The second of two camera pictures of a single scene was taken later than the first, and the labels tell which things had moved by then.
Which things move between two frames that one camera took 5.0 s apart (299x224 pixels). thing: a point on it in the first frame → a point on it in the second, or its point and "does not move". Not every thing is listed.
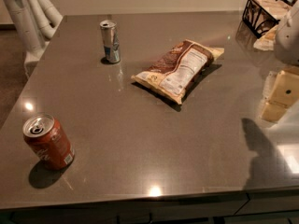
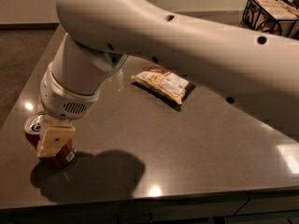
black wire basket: [263, 12] does not move
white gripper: [288, 37] → [62, 101]
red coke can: [48, 141] does not move
